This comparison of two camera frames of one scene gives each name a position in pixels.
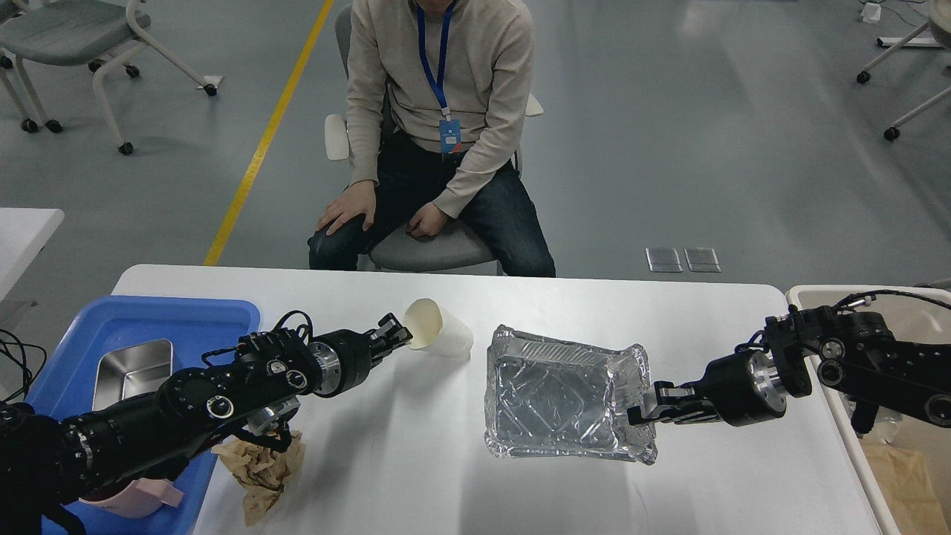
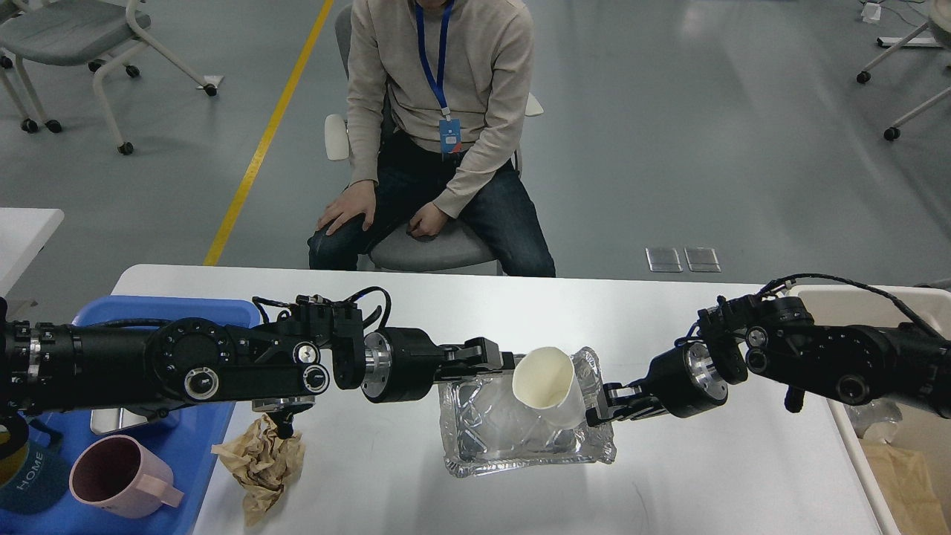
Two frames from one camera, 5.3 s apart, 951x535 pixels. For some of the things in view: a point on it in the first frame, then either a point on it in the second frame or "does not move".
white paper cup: (436, 329) to (544, 380)
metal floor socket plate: (663, 260) does not move
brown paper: (261, 471) does not move
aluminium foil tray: (549, 397) to (485, 428)
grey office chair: (462, 247) does not move
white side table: (24, 232) does not move
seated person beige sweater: (436, 91) does not move
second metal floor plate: (702, 260) does not move
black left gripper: (345, 358) to (400, 363)
